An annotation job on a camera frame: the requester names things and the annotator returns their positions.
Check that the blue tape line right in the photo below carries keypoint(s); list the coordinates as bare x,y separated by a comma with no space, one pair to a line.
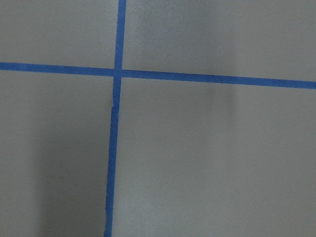
114,126

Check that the blue tape line right crosswise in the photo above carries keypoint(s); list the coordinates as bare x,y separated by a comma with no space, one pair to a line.
72,70

